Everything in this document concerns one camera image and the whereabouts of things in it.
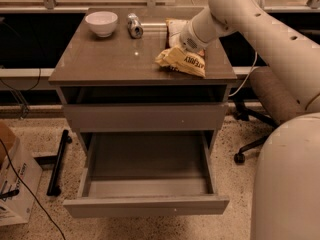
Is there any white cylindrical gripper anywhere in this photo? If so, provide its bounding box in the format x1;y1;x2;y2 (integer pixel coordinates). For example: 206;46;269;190
180;21;207;53

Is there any brown yellow chip bag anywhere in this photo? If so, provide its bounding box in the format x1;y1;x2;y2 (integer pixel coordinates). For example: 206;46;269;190
155;18;205;78

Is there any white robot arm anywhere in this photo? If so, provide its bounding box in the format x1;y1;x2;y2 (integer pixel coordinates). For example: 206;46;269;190
181;0;320;240

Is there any closed grey top drawer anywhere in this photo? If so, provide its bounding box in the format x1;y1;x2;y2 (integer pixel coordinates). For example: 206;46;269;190
63;103;227;132

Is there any grey drawer cabinet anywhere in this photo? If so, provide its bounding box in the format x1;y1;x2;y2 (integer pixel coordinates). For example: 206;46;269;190
48;6;238;158

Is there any open grey middle drawer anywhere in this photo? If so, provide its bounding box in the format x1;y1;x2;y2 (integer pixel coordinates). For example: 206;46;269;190
64;131;229;218

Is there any crushed silver soda can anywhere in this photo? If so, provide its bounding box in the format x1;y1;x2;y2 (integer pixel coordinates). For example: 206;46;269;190
127;13;143;39

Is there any white ceramic bowl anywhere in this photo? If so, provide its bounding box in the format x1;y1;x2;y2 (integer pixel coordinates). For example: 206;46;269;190
85;11;118;37

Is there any grey office chair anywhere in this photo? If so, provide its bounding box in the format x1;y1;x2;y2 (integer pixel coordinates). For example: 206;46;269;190
232;66;306;165

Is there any black metal stand foot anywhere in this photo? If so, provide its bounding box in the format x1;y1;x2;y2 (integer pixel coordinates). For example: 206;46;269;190
35;130;72;197

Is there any cardboard box with print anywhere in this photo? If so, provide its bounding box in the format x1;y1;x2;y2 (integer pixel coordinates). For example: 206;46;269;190
0;122;42;226

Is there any white cable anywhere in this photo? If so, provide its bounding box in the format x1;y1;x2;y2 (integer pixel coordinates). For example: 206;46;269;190
228;50;259;98

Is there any black cable on floor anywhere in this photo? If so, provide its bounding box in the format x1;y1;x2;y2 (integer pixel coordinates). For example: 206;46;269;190
0;139;67;240

